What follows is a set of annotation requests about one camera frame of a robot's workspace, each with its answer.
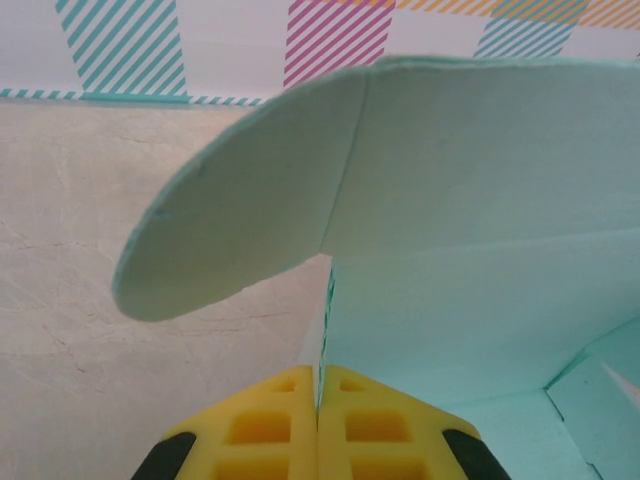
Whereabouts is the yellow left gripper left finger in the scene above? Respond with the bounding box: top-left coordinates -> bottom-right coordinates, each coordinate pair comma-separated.
130,364 -> 321,480

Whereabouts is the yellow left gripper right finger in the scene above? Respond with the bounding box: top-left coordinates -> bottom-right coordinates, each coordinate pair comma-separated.
315,364 -> 509,480

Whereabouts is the light teal paper box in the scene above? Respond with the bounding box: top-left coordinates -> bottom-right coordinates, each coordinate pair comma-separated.
112,54 -> 640,480

